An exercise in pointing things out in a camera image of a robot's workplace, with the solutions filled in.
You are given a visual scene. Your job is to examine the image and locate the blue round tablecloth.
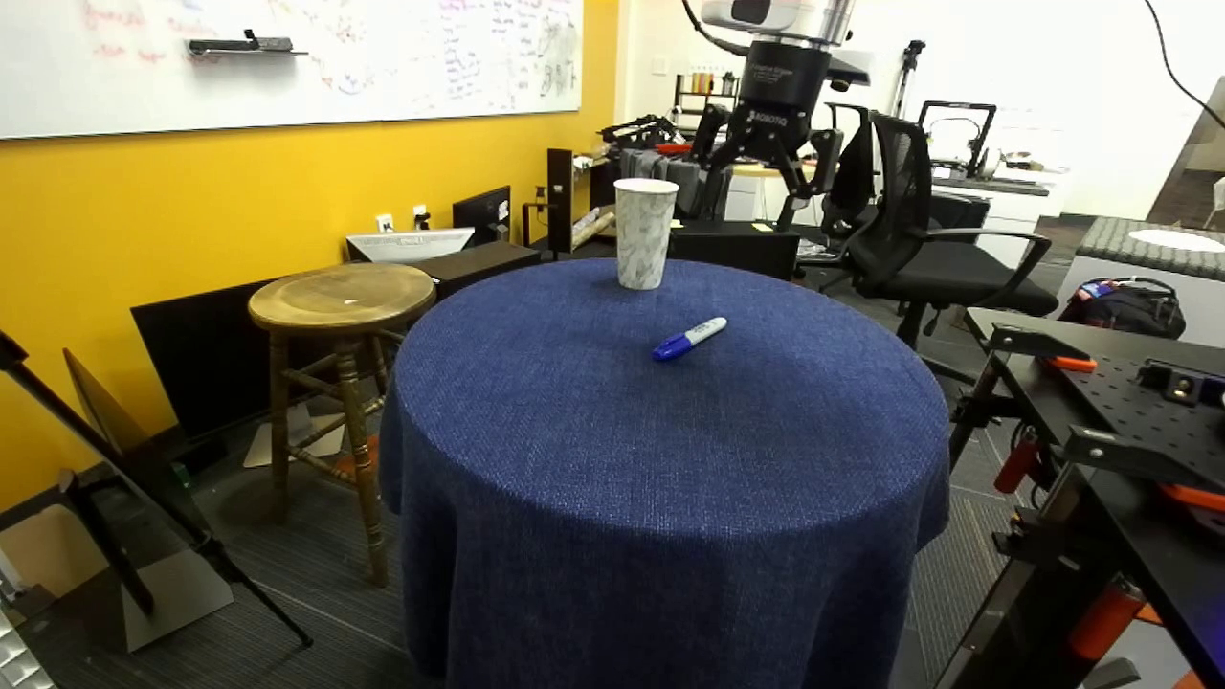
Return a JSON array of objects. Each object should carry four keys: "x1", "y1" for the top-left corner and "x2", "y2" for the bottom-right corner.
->
[{"x1": 375, "y1": 258, "x2": 951, "y2": 689}]

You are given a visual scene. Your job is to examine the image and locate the blue capped white marker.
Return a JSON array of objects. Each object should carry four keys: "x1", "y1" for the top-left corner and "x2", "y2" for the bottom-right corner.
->
[{"x1": 652, "y1": 313, "x2": 732, "y2": 367}]

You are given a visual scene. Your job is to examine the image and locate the black camera stand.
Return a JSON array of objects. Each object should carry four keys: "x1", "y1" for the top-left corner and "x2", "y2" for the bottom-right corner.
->
[{"x1": 886, "y1": 35, "x2": 931, "y2": 122}]

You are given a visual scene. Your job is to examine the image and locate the black mesh office chair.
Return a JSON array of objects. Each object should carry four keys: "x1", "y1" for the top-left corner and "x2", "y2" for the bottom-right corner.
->
[{"x1": 845, "y1": 112, "x2": 1062, "y2": 357}]

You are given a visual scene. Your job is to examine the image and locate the black tripod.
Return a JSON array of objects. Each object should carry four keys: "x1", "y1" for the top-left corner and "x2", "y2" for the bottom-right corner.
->
[{"x1": 0, "y1": 331, "x2": 312, "y2": 651}]

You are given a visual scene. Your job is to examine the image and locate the wall whiteboard with writing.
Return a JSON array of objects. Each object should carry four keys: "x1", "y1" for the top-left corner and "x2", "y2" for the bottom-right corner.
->
[{"x1": 0, "y1": 0, "x2": 586, "y2": 147}]

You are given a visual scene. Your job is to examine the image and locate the white rectangular basin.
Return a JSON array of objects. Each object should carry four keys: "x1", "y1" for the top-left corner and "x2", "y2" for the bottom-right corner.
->
[{"x1": 344, "y1": 225, "x2": 478, "y2": 270}]

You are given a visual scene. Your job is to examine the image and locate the white plastic cup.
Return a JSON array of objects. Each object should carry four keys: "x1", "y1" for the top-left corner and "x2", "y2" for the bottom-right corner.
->
[{"x1": 613, "y1": 175, "x2": 680, "y2": 295}]

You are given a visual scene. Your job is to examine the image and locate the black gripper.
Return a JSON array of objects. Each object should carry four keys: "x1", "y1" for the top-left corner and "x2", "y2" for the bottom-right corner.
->
[{"x1": 704, "y1": 38, "x2": 833, "y2": 198}]

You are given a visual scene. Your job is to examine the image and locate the grey tripod base plate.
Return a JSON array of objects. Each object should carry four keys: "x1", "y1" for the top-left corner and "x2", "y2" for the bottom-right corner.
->
[{"x1": 118, "y1": 545, "x2": 236, "y2": 655}]

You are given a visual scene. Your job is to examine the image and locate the low black panel cabinet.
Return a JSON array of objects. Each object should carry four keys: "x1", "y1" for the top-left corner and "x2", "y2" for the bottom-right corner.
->
[{"x1": 130, "y1": 243, "x2": 546, "y2": 436}]

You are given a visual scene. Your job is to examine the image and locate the black whiteboard eraser holder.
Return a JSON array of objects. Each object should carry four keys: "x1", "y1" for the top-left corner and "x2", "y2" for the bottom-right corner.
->
[{"x1": 182, "y1": 29, "x2": 308, "y2": 63}]

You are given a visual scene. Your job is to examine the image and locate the black open frame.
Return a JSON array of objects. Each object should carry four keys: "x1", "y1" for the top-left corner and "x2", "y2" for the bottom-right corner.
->
[{"x1": 916, "y1": 97, "x2": 1002, "y2": 180}]

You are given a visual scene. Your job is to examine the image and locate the black perforated workbench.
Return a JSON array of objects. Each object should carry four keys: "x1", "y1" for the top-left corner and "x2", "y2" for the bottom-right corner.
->
[{"x1": 934, "y1": 303, "x2": 1225, "y2": 689}]

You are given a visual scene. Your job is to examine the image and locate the round wooden stool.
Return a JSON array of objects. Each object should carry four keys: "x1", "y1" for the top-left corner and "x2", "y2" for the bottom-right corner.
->
[{"x1": 243, "y1": 262, "x2": 441, "y2": 589}]

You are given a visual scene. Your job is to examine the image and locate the black upright speaker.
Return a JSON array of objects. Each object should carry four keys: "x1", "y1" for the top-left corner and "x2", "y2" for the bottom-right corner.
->
[{"x1": 544, "y1": 147, "x2": 576, "y2": 258}]

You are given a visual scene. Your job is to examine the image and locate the black high-back office chair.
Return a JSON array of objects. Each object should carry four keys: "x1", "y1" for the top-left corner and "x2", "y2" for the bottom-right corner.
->
[{"x1": 820, "y1": 101, "x2": 882, "y2": 243}]

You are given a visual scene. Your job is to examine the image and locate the black bag with red trim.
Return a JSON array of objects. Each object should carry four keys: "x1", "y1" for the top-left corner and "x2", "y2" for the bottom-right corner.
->
[{"x1": 1055, "y1": 274, "x2": 1191, "y2": 341}]

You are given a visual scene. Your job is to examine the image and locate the small wooden shelf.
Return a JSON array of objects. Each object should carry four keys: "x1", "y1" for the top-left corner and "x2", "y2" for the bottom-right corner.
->
[{"x1": 669, "y1": 71, "x2": 733, "y2": 136}]

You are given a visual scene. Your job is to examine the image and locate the black hanging cable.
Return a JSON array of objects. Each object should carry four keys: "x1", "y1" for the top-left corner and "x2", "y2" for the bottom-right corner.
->
[{"x1": 1139, "y1": 0, "x2": 1225, "y2": 131}]

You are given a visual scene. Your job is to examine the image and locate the grey foam mat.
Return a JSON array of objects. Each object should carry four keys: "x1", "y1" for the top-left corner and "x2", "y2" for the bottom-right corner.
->
[{"x1": 1079, "y1": 212, "x2": 1225, "y2": 279}]

